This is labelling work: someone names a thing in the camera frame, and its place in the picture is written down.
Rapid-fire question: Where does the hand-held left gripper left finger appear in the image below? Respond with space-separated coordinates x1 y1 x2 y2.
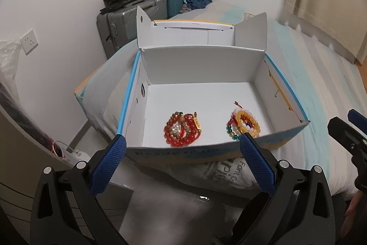
30 134 132 245

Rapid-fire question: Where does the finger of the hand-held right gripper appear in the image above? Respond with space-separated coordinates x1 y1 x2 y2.
348 109 367 127
328 117 367 151

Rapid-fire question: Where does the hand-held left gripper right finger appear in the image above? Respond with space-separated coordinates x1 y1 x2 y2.
229 133 336 245

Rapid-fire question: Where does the multicolour glass bead bracelet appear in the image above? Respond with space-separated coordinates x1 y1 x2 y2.
225 118 259 142

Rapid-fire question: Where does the amber yellow bead bracelet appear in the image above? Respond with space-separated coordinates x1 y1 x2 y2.
234 113 261 137

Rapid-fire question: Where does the red braided cord bracelet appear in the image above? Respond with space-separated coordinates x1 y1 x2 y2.
226 101 244 127

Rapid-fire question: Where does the yellow multicolour bead bracelet pile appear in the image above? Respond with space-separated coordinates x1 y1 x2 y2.
232 108 260 133

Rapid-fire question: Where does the red bead bracelet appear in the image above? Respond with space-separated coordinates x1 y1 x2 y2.
163 114 203 148

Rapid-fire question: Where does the red cord bracelet gold tag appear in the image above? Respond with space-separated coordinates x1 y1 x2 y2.
183 111 203 134

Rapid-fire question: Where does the brown wooden bead bracelet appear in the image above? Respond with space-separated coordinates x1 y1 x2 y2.
169 111 198 140

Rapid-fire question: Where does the white cardboard box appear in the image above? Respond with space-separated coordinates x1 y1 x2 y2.
116 5 312 169

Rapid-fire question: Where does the person's right hand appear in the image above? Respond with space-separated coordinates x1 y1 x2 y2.
344 192 363 218

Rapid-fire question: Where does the white power strip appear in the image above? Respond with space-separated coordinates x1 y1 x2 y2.
61 147 91 169

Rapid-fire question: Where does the white printed pillow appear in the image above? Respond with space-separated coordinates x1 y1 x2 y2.
135 155 276 200

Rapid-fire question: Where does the white bed mattress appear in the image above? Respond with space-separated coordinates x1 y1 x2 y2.
169 1 367 202

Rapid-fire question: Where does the beige bedside cabinet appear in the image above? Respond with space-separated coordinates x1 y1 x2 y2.
0 104 135 245

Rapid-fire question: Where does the clear plastic bag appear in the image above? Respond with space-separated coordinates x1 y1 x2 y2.
0 40 22 108

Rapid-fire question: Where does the grey hard suitcase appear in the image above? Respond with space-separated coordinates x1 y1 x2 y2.
96 0 168 61

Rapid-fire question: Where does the blue clothes pile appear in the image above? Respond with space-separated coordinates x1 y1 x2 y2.
183 0 213 11

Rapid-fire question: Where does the red cable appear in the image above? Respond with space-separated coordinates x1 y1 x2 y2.
52 140 70 160

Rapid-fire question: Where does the white wall socket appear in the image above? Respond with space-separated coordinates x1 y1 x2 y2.
20 29 39 56

